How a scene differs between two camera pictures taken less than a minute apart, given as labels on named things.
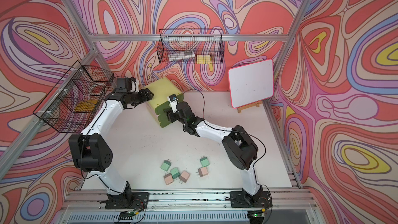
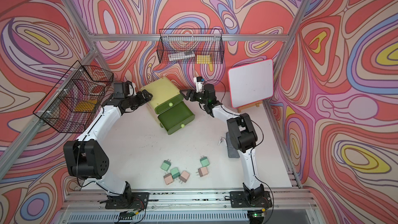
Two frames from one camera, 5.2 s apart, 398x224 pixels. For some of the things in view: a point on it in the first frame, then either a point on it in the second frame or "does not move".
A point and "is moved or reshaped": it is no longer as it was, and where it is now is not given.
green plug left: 166,165 does not move
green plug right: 204,161 does not move
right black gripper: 171,115 → 187,97
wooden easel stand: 257,103 does not move
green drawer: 164,117 is moved or reshaped
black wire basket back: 191,46 does not move
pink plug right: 202,171 does not move
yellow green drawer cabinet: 156,94 is moved or reshaped
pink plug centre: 184,177 does not move
